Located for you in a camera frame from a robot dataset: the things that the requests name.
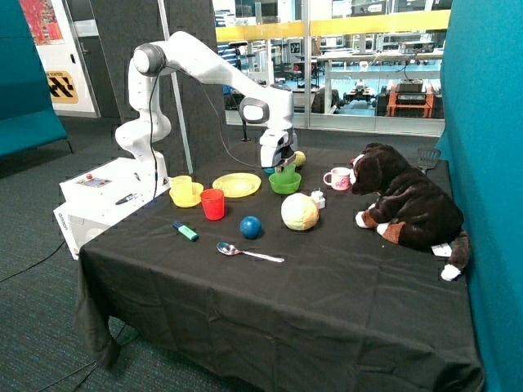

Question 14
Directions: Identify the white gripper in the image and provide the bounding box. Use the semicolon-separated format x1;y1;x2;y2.
260;128;297;173

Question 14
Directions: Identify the green plastic cup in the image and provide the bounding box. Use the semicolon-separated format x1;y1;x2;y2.
277;163;296;184

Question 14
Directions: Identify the yellow plastic cup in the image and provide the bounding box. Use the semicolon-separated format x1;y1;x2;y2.
169;175;193;198

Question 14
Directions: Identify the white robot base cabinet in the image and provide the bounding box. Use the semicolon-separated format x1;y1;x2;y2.
54;158;170;260

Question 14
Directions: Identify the green plastic bowl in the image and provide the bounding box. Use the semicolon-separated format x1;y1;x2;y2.
269;172;302;195

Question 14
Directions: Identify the small yellow ball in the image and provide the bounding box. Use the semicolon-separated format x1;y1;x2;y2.
293;150;306;167

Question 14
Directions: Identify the white power adapter plug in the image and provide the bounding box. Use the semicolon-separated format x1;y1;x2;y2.
311;189;326;209

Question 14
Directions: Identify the plush cabbage toy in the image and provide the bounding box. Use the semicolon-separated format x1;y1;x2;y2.
281;193;320;231

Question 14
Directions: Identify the yellow plastic plate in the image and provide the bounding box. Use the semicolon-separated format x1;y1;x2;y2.
212;172;262;198

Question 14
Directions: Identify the pink mug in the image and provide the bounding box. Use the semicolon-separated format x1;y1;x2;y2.
323;167;351;191

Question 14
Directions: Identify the blue ball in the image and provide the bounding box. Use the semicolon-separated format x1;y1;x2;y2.
239;216;262;239

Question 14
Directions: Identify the red plastic cup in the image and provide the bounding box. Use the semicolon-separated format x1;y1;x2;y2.
200;189;225;221

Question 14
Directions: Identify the yellow plastic bowl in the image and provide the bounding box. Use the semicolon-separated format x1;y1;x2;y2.
169;182;203;207

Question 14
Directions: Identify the metal spoon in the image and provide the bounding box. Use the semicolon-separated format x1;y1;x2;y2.
217;242;285;263

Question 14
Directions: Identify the black tablecloth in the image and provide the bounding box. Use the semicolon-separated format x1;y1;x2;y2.
74;140;485;392

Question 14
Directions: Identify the green blue highlighter marker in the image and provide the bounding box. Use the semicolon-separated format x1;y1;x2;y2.
172;220;199;242

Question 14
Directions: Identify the brown plush dog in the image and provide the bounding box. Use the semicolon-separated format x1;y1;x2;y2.
350;143;471;281

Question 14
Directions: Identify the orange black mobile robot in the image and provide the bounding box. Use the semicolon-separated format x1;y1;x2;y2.
386;79;434;118

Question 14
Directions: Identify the black marker pen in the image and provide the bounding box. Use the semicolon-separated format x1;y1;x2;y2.
115;194;136;205

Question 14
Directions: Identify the yellow black sign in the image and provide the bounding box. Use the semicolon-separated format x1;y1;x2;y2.
46;70;78;105

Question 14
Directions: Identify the teal sofa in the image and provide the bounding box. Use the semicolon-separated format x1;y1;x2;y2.
0;0;68;158

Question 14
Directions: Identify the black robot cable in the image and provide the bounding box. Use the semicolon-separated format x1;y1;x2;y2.
148;65;266;203

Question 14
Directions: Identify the teal partition wall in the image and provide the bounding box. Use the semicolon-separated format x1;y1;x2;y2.
438;1;522;391

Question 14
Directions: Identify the red wall poster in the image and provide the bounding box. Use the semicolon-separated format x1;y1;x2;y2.
19;0;64;46

